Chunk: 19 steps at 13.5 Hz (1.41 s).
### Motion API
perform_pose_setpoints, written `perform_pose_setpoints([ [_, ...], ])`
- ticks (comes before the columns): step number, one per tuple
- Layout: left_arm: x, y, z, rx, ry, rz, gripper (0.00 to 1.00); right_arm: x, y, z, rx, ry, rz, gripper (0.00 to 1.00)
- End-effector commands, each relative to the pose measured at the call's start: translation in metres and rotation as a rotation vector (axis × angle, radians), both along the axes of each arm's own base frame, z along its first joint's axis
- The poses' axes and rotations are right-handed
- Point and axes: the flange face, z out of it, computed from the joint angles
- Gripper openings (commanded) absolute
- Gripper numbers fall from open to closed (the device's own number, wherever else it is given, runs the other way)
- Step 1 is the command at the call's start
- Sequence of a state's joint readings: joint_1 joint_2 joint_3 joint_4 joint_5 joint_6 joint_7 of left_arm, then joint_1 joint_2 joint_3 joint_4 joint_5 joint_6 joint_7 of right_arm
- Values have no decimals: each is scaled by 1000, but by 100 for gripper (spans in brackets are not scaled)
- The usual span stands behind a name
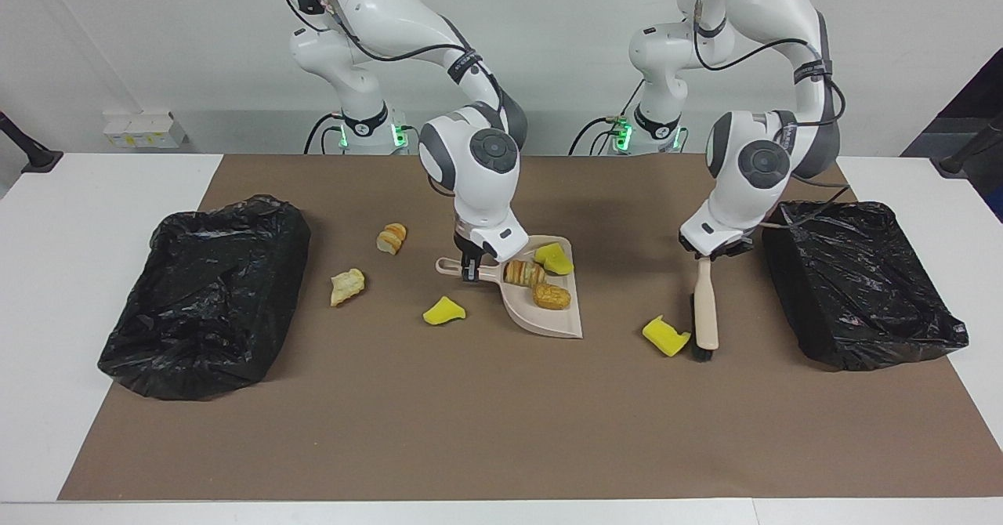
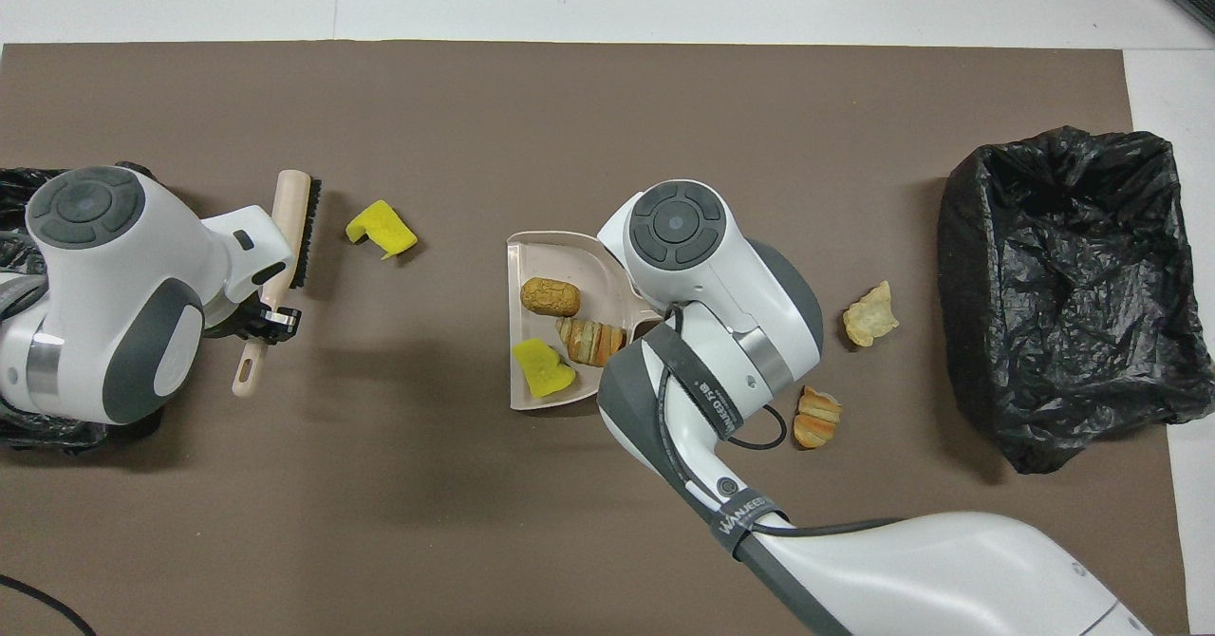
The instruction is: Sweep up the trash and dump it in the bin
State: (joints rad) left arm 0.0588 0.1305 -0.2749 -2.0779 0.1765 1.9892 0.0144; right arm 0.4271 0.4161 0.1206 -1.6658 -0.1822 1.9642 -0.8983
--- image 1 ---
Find pale torn bread piece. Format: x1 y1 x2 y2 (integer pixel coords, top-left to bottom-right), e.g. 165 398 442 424
329 268 367 308

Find yellow sponge piece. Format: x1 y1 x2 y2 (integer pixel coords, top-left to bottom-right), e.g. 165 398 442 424
642 315 693 358
534 243 574 276
422 295 467 327

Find beige plastic dustpan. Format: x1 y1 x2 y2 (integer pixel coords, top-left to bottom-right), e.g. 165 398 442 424
436 235 584 340

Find striped croissant bread roll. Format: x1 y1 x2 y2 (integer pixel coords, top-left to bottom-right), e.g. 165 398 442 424
504 259 547 288

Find brown table mat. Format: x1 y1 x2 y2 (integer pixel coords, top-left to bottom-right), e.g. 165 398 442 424
57 154 1003 502

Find white wall socket box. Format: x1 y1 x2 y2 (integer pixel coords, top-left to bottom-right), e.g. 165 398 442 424
103 111 190 150

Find black base cable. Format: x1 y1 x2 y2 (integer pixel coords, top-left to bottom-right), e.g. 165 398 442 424
303 112 347 155
569 116 628 156

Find brown oval bread roll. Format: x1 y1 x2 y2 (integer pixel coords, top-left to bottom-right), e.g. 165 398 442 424
532 283 572 311

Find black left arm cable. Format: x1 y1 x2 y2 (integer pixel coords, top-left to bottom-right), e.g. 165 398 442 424
674 0 853 232

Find beige hand brush black bristles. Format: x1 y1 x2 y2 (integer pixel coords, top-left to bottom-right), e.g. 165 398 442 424
689 256 720 363

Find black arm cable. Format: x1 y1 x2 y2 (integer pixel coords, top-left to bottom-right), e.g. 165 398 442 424
286 0 502 110
674 0 853 232

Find small glazed croissant piece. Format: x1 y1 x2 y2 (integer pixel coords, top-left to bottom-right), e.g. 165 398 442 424
375 223 408 256

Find black bag lined bin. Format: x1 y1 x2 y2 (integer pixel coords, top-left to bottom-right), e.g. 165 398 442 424
97 194 313 401
762 200 970 372

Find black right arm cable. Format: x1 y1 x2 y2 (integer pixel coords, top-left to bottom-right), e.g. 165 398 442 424
286 0 502 110

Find black stand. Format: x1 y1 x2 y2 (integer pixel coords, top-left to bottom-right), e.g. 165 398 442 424
0 110 64 175
938 112 1003 178

